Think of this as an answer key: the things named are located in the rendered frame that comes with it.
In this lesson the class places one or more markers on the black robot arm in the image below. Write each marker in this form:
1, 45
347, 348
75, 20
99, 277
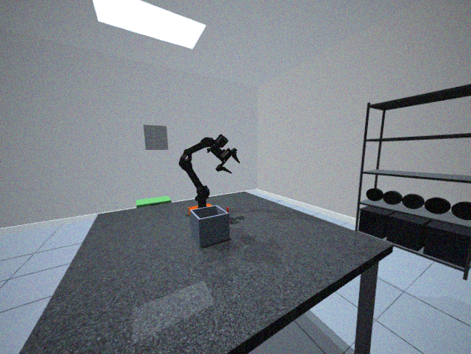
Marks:
185, 164

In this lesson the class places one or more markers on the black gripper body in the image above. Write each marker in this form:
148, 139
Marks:
220, 166

